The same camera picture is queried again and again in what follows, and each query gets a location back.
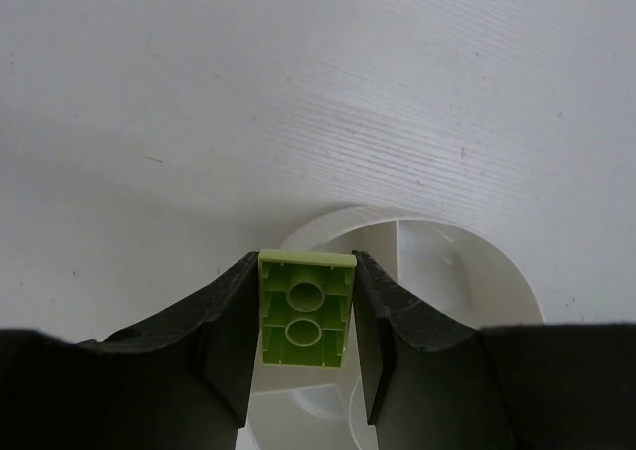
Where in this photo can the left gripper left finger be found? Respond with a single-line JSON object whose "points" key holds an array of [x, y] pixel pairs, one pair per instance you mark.
{"points": [[180, 379]]}

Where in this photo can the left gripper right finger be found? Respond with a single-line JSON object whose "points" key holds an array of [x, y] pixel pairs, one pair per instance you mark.
{"points": [[430, 382]]}

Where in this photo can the lime green lego brick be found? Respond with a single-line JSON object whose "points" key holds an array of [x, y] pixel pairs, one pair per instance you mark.
{"points": [[305, 301]]}

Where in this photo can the white round divided container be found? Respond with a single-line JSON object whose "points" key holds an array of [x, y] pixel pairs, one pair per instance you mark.
{"points": [[450, 268]]}

